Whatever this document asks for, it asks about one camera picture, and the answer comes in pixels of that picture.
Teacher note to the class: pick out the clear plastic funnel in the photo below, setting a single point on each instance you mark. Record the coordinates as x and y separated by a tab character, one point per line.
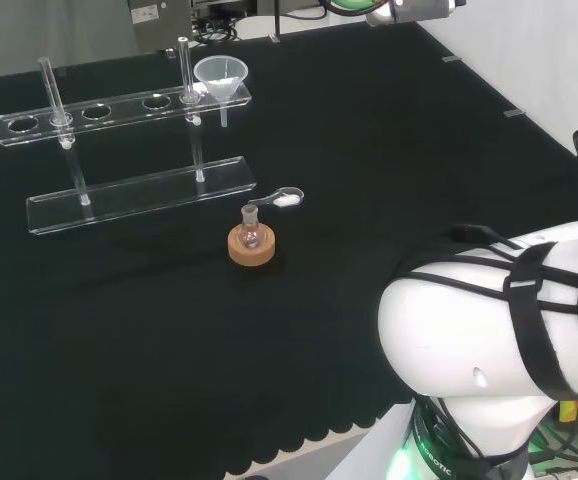
221	77

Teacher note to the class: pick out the clear glass weighing funnel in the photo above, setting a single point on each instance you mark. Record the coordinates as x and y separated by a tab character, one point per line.
286	200

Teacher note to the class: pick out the clear acrylic funnel stand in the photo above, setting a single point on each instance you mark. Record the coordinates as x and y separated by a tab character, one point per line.
139	195

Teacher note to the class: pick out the small round-bottom glass flask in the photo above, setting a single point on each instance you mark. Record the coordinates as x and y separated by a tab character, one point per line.
250	235

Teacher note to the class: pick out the black cloth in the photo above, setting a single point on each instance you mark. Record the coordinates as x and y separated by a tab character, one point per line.
169	350

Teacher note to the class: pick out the silver cloth clip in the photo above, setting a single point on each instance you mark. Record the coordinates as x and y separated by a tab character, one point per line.
274	38
171	53
514	113
451	59

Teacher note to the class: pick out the grey metal cabinet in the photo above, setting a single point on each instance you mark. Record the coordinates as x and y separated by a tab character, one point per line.
161	25

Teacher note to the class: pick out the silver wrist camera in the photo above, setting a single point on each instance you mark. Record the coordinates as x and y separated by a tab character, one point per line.
409	12

